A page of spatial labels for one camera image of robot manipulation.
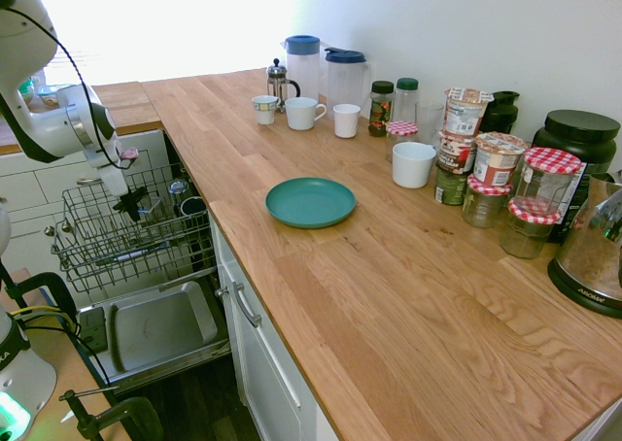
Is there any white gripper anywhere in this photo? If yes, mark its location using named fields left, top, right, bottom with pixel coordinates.
left=95, top=160, right=149, bottom=222

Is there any steel dishwasher door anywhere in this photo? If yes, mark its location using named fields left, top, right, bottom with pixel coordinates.
left=76, top=265, right=232, bottom=395

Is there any clear glass tumbler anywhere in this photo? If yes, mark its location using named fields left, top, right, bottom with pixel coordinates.
left=167, top=179, right=190, bottom=210

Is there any navy blue mug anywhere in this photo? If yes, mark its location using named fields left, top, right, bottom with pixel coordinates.
left=179, top=195, right=207, bottom=218

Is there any black C-clamp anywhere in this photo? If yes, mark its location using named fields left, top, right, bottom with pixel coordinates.
left=0, top=271, right=80, bottom=336
left=57, top=388, right=165, bottom=441

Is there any small plastic food container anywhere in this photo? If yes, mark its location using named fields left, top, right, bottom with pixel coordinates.
left=36, top=85, right=64, bottom=109

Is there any small patterned white cup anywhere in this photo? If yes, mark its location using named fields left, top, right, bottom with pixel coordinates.
left=251, top=95, right=281, bottom=126

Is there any teal plate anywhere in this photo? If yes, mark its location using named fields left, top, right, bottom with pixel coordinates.
left=264, top=177, right=358, bottom=230

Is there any glass french press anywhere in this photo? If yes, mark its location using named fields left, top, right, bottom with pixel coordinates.
left=265, top=57, right=302, bottom=115

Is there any white mug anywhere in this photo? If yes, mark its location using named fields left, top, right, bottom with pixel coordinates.
left=284, top=96, right=328, bottom=132

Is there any clear pitcher light blue lid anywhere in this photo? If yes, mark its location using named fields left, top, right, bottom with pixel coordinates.
left=284, top=34, right=323, bottom=107

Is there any white base cabinet with drawer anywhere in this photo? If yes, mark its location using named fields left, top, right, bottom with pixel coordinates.
left=208, top=216, right=342, bottom=441

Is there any white ribbed cup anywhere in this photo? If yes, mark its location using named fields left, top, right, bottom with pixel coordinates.
left=332, top=103, right=363, bottom=140

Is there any clear pitcher dark blue lid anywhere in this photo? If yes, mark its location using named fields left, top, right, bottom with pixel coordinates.
left=324, top=47, right=373, bottom=118

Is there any spice jar dark green lid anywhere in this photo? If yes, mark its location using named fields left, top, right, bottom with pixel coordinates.
left=367, top=80, right=396, bottom=138

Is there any glass jar red gingham lid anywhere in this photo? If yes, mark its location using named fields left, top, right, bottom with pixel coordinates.
left=499, top=199, right=562, bottom=260
left=385, top=119, right=420, bottom=163
left=512, top=146, right=583, bottom=215
left=461, top=173, right=513, bottom=230

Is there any wide white cup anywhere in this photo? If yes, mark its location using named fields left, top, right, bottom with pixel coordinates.
left=391, top=142, right=438, bottom=190

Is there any clear bottle green lid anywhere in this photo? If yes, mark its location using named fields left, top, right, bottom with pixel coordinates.
left=394, top=77, right=421, bottom=124

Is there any clear drinking glass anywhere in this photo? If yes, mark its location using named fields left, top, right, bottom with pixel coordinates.
left=415, top=101, right=446, bottom=147

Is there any dark green can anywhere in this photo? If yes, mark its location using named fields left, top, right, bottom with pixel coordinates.
left=432, top=163, right=470, bottom=206

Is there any red oatmeal cup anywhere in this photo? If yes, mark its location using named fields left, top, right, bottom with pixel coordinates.
left=437, top=130, right=478, bottom=176

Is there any white oatmeal cup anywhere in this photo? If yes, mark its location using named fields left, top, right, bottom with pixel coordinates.
left=472, top=131, right=529, bottom=187
left=443, top=86, right=496, bottom=138

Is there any black shaker bottle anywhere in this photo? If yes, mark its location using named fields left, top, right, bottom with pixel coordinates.
left=480, top=90, right=522, bottom=136

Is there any black tub with black lid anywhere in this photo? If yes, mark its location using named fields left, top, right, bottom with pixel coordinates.
left=531, top=109, right=622, bottom=244

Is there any stainless steel electric kettle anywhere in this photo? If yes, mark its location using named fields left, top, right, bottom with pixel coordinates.
left=547, top=168, right=622, bottom=321

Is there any grey wire dishwasher rack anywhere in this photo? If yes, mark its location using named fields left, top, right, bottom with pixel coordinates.
left=50, top=162, right=213, bottom=295

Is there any yellow cable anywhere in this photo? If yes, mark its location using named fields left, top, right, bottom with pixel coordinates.
left=7, top=305, right=56, bottom=318

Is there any straight metal drawer handle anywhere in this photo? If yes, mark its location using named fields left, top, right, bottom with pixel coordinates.
left=228, top=281, right=263, bottom=329

